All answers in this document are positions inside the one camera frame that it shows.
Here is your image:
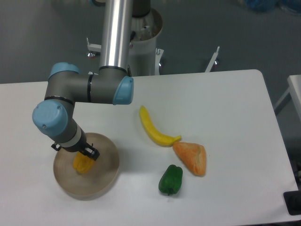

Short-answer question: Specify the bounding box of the green toy bell pepper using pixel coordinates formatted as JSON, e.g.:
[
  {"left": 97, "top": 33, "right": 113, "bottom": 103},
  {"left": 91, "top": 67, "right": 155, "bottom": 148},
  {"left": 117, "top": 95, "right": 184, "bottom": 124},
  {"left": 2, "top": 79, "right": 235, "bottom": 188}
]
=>
[{"left": 158, "top": 164, "right": 183, "bottom": 196}]

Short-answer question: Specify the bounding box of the white table leg frame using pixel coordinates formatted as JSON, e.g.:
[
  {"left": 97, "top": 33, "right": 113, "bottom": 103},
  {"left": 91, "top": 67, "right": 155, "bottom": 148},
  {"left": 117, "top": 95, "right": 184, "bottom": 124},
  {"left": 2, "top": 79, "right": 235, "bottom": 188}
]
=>
[{"left": 205, "top": 46, "right": 220, "bottom": 73}]

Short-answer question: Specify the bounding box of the black box at edge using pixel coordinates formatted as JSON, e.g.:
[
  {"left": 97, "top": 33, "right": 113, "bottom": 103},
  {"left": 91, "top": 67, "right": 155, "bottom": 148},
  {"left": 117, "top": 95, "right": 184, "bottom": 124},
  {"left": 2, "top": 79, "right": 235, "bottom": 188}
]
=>
[{"left": 283, "top": 191, "right": 301, "bottom": 216}]

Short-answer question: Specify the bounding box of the blue object top right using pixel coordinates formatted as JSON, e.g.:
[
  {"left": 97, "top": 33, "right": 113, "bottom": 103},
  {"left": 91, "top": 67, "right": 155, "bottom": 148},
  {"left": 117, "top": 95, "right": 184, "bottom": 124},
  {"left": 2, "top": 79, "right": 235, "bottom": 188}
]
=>
[{"left": 238, "top": 0, "right": 301, "bottom": 16}]

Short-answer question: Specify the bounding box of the beige round plate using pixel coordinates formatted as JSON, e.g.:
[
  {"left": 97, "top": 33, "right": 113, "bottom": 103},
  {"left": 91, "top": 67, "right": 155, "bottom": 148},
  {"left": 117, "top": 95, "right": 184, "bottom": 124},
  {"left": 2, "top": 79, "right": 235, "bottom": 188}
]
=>
[{"left": 53, "top": 133, "right": 119, "bottom": 200}]

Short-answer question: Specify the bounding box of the white side table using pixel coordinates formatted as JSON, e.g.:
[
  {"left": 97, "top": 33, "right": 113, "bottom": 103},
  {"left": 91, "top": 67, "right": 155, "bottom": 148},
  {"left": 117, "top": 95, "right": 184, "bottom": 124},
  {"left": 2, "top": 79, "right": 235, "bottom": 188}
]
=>
[{"left": 273, "top": 75, "right": 301, "bottom": 118}]

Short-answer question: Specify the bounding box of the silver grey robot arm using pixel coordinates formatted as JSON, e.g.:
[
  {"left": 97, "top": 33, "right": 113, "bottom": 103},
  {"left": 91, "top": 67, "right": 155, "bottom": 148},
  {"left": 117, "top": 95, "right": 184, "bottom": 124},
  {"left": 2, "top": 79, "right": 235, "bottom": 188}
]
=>
[{"left": 32, "top": 0, "right": 151, "bottom": 160}]

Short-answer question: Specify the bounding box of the yellow toy bell pepper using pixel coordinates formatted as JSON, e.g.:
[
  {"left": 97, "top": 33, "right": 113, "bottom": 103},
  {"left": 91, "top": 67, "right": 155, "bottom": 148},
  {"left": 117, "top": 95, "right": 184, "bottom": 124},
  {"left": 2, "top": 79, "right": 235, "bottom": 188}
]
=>
[{"left": 72, "top": 152, "right": 95, "bottom": 174}]

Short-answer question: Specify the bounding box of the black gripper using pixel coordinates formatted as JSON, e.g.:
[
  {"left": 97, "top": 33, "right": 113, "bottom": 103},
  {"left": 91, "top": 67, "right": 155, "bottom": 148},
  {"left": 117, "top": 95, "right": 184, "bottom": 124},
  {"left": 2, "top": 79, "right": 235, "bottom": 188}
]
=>
[{"left": 51, "top": 134, "right": 100, "bottom": 161}]

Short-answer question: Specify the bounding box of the yellow toy banana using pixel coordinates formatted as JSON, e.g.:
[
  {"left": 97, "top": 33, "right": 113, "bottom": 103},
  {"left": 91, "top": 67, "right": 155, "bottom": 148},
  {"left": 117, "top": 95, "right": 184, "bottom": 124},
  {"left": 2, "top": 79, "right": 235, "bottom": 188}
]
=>
[{"left": 139, "top": 105, "right": 182, "bottom": 147}]

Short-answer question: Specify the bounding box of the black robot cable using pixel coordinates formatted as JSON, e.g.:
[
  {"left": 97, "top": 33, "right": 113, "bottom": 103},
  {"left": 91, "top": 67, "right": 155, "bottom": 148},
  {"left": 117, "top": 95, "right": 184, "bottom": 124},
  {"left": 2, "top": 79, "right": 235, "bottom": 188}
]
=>
[{"left": 127, "top": 31, "right": 136, "bottom": 76}]

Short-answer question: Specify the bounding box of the orange toy bread wedge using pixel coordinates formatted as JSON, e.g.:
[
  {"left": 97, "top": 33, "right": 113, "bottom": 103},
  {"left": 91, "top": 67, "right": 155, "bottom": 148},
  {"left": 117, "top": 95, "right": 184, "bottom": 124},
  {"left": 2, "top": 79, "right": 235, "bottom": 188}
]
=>
[{"left": 173, "top": 142, "right": 206, "bottom": 177}]

